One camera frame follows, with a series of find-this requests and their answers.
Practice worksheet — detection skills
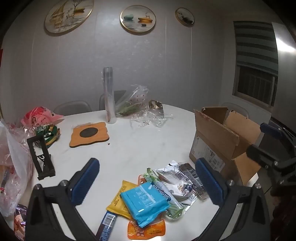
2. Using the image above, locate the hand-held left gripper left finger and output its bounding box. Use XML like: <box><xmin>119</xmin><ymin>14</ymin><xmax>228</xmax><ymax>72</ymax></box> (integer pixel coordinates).
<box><xmin>25</xmin><ymin>158</ymin><xmax>100</xmax><ymax>241</ymax></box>

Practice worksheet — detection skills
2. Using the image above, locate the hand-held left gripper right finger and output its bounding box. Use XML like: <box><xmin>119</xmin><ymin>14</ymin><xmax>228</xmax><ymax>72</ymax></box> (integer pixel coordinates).
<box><xmin>195</xmin><ymin>158</ymin><xmax>271</xmax><ymax>241</ymax></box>

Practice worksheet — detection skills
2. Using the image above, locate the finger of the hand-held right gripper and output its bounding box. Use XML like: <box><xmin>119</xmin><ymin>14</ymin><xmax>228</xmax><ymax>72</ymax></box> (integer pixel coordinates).
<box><xmin>246</xmin><ymin>144</ymin><xmax>278</xmax><ymax>171</ymax></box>
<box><xmin>260</xmin><ymin>123</ymin><xmax>296</xmax><ymax>150</ymax></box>

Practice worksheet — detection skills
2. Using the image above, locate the dark striped snack packet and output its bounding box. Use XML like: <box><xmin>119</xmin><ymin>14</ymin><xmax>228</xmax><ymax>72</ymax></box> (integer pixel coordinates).
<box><xmin>179</xmin><ymin>163</ymin><xmax>207</xmax><ymax>201</ymax></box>

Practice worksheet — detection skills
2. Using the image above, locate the white silver snack packet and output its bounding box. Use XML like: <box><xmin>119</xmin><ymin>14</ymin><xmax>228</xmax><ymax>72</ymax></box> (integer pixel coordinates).
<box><xmin>156</xmin><ymin>161</ymin><xmax>197</xmax><ymax>205</ymax></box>

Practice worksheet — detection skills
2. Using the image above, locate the yellow snack packet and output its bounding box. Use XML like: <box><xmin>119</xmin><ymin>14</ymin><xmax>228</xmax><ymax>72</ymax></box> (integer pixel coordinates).
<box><xmin>106</xmin><ymin>180</ymin><xmax>139</xmax><ymax>219</ymax></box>

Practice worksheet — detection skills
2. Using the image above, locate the green snack packet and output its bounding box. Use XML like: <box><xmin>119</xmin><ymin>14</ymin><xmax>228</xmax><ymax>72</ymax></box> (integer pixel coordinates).
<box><xmin>142</xmin><ymin>168</ymin><xmax>185</xmax><ymax>219</ymax></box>

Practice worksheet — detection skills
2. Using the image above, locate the white packet with blue label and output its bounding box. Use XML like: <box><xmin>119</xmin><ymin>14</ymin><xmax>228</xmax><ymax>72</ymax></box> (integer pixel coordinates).
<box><xmin>151</xmin><ymin>182</ymin><xmax>185</xmax><ymax>211</ymax></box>

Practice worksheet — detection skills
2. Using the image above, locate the dark blue snack bar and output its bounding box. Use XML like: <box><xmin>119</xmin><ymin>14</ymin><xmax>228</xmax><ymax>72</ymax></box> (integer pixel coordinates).
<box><xmin>96</xmin><ymin>210</ymin><xmax>117</xmax><ymax>241</ymax></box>

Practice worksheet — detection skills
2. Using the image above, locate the cardboard box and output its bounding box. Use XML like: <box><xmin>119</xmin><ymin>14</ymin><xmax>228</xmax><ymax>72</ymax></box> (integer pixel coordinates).
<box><xmin>189</xmin><ymin>107</ymin><xmax>263</xmax><ymax>187</ymax></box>

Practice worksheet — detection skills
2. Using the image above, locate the light blue snack packet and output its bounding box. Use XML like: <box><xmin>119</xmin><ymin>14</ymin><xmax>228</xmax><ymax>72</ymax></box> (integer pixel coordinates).
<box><xmin>120</xmin><ymin>181</ymin><xmax>170</xmax><ymax>228</ymax></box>

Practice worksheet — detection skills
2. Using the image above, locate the orange snack packet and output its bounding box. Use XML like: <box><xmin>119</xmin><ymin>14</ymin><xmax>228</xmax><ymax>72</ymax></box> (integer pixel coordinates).
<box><xmin>127</xmin><ymin>218</ymin><xmax>167</xmax><ymax>240</ymax></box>

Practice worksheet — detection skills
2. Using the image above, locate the translucent chair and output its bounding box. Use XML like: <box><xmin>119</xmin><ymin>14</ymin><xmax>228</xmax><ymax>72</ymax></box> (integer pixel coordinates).
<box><xmin>54</xmin><ymin>100</ymin><xmax>92</xmax><ymax>116</ymax></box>
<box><xmin>218</xmin><ymin>102</ymin><xmax>250</xmax><ymax>118</ymax></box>

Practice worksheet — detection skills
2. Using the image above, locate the window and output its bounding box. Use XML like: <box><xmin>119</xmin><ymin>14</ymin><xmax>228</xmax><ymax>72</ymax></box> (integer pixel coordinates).
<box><xmin>232</xmin><ymin>65</ymin><xmax>278</xmax><ymax>107</ymax></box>

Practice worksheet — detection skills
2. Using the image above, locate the black phone stand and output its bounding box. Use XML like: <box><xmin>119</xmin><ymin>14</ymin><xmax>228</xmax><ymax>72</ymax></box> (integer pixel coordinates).
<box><xmin>26</xmin><ymin>135</ymin><xmax>56</xmax><ymax>181</ymax></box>

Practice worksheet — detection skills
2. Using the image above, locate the wooden trivet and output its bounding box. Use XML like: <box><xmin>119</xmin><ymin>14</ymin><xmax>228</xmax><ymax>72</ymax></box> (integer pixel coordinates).
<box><xmin>69</xmin><ymin>122</ymin><xmax>110</xmax><ymax>148</ymax></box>

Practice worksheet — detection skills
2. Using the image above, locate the green yellow package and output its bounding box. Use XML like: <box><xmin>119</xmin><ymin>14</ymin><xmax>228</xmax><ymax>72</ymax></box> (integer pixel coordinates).
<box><xmin>35</xmin><ymin>123</ymin><xmax>61</xmax><ymax>149</ymax></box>

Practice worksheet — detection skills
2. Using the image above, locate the silver refrigerator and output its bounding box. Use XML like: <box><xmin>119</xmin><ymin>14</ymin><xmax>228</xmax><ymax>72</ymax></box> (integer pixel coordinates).
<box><xmin>268</xmin><ymin>22</ymin><xmax>296</xmax><ymax>130</ymax></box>

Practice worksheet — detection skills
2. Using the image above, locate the white plastic bag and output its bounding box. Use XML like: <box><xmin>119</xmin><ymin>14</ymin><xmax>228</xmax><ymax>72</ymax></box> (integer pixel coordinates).
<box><xmin>0</xmin><ymin>119</ymin><xmax>34</xmax><ymax>217</ymax></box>

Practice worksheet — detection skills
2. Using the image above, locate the purple snack packet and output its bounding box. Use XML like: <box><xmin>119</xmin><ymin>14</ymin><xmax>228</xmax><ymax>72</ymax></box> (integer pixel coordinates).
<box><xmin>14</xmin><ymin>204</ymin><xmax>28</xmax><ymax>240</ymax></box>

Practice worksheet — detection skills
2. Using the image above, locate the pink plastic bag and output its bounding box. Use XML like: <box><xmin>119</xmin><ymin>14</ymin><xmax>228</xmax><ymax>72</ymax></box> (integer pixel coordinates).
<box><xmin>21</xmin><ymin>107</ymin><xmax>64</xmax><ymax>129</ymax></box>

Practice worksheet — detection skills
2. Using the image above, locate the striped window blind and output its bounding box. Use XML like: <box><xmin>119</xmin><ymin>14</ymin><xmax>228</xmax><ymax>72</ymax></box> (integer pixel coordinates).
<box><xmin>233</xmin><ymin>21</ymin><xmax>279</xmax><ymax>76</ymax></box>

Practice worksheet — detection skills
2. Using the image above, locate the crumpled clear plastic wrap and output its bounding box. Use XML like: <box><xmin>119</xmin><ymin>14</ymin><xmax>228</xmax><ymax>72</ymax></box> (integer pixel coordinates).
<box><xmin>130</xmin><ymin>109</ymin><xmax>173</xmax><ymax>128</ymax></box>

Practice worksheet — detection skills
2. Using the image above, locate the clear plastic film roll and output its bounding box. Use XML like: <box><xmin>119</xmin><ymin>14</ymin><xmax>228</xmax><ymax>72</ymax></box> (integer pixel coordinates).
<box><xmin>102</xmin><ymin>67</ymin><xmax>117</xmax><ymax>124</ymax></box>

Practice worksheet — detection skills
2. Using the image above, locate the gold foil wrapper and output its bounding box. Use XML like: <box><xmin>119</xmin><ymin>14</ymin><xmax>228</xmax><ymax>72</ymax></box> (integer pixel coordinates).
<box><xmin>148</xmin><ymin>100</ymin><xmax>164</xmax><ymax>118</ymax></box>

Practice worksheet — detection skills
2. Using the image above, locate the plastic bag of greens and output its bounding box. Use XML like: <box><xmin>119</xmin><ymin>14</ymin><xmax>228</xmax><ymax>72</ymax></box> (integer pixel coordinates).
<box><xmin>115</xmin><ymin>85</ymin><xmax>148</xmax><ymax>117</ymax></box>

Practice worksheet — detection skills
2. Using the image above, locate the small round wall picture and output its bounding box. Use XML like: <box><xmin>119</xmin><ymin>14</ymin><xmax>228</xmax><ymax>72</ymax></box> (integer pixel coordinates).
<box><xmin>175</xmin><ymin>8</ymin><xmax>195</xmax><ymax>27</ymax></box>

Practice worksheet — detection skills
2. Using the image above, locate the large round wall picture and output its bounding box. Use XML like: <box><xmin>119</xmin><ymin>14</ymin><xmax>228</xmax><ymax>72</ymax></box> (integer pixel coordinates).
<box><xmin>44</xmin><ymin>0</ymin><xmax>94</xmax><ymax>36</ymax></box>

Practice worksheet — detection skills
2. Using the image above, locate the medium round wall picture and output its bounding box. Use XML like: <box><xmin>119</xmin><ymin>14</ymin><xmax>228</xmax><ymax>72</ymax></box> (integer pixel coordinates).
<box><xmin>120</xmin><ymin>5</ymin><xmax>156</xmax><ymax>35</ymax></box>

